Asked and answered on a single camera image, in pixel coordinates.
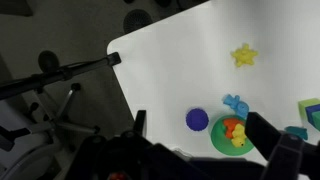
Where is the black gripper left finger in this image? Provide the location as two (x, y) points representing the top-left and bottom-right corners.
(133, 109), (148, 138)

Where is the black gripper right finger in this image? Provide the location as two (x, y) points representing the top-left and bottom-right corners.
(245, 111), (284, 165)

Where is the yellow bear toy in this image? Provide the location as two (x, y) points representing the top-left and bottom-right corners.
(230, 123), (248, 149)

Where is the teal toy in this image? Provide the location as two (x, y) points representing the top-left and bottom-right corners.
(284, 125), (309, 141)

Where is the orange toy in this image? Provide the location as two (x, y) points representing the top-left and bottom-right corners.
(222, 118), (246, 140)

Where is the light blue toy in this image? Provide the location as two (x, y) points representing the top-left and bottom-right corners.
(222, 93), (250, 120)

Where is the green plastic bowl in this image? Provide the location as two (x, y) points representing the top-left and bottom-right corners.
(209, 114), (256, 157)

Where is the yellow star toy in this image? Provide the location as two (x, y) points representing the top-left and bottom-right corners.
(230, 42), (260, 68)

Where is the lime green block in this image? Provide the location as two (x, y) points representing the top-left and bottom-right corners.
(297, 97), (320, 123)

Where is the blue block under green block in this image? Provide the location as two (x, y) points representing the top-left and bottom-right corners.
(304, 103), (320, 129)

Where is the purple bumpy ball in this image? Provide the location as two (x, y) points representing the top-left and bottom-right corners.
(185, 107), (210, 133)

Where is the office chair base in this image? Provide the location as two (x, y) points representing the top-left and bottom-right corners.
(28, 83), (101, 135)

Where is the black tripod pole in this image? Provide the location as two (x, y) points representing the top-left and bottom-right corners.
(0, 51), (122, 101)

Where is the black round floor disc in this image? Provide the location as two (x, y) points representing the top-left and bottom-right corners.
(37, 49), (61, 73)
(122, 8), (154, 34)

